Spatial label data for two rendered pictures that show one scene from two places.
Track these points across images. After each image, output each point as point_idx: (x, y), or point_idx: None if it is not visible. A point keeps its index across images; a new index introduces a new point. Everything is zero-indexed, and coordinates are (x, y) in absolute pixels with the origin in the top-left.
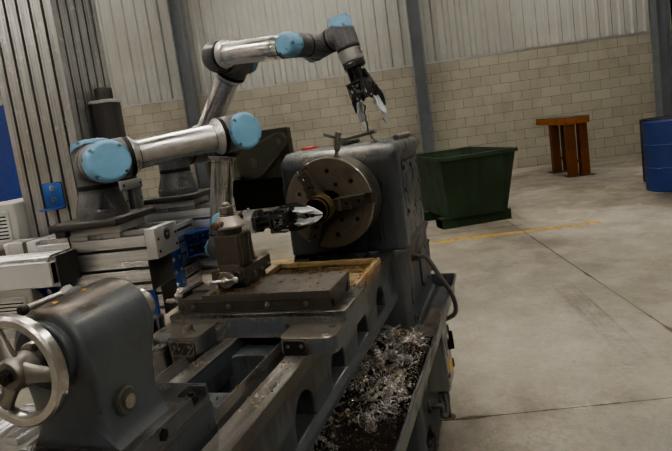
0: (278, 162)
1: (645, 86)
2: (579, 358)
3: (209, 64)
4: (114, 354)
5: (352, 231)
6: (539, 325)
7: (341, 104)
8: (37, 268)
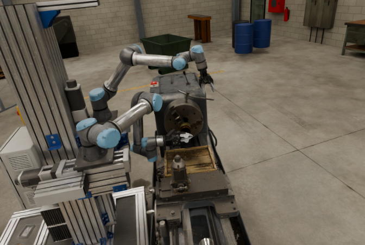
0: (67, 35)
1: (228, 0)
2: (240, 143)
3: (127, 64)
4: None
5: (193, 132)
6: (221, 127)
7: None
8: (76, 191)
